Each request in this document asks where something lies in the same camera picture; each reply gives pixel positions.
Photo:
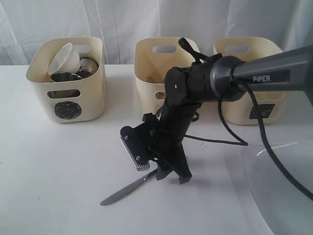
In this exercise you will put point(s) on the cream bin with circle mark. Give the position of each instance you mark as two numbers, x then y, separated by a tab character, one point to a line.
69	101

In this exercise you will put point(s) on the white rectangular plate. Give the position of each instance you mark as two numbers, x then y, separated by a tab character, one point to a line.
268	199

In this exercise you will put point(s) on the large steel cup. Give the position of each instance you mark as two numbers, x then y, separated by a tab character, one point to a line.
64	77

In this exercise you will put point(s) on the cream bin with triangle mark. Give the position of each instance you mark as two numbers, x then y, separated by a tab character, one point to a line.
153	58

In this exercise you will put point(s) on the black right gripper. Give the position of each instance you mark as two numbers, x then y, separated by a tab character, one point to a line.
163	134

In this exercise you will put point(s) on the white backdrop curtain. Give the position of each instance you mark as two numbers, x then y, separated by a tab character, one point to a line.
25	25

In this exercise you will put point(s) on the white plastic bowl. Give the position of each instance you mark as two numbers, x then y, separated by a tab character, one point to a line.
67	59

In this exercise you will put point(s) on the steel knife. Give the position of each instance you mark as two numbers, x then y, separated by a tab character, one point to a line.
127	190

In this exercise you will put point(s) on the small steel cup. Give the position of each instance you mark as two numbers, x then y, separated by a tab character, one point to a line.
88	67

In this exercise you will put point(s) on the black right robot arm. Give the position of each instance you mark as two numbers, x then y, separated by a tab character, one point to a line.
217	78

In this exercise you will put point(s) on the cream bin with square mark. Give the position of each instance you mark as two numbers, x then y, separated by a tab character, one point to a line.
271	104

